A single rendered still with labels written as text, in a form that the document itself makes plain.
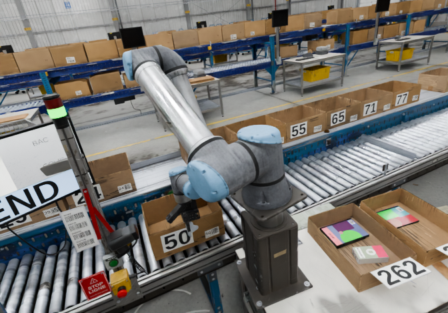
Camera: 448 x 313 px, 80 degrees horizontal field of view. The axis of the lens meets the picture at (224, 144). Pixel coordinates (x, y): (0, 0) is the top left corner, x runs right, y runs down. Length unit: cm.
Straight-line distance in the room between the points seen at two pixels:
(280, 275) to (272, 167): 51
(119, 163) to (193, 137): 124
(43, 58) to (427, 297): 612
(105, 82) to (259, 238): 522
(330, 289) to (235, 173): 73
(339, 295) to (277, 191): 55
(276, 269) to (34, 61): 572
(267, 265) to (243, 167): 48
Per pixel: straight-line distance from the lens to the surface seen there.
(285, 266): 123
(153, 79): 108
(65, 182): 124
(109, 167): 208
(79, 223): 121
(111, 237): 122
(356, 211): 164
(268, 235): 107
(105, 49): 614
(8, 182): 121
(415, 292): 144
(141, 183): 193
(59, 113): 104
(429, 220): 179
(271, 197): 97
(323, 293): 133
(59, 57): 618
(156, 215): 171
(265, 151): 89
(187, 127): 92
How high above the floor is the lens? 181
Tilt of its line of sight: 25 degrees down
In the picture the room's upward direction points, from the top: 7 degrees counter-clockwise
